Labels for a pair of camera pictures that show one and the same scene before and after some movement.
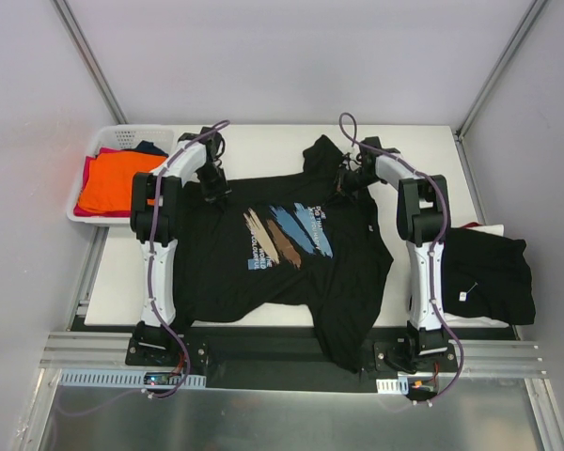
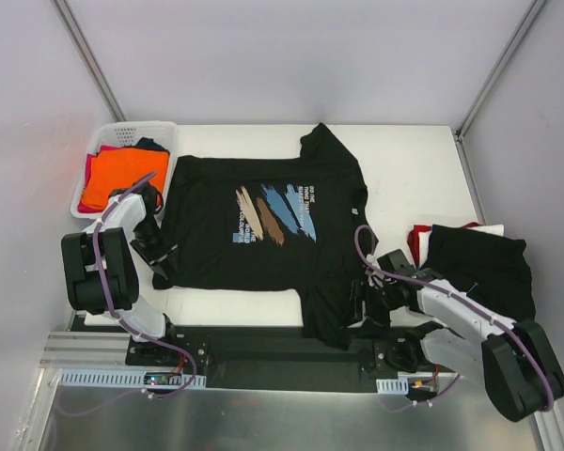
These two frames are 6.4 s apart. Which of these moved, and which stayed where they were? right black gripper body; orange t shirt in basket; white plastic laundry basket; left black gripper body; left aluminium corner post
Moved: right black gripper body; left black gripper body
Stayed: white plastic laundry basket; orange t shirt in basket; left aluminium corner post
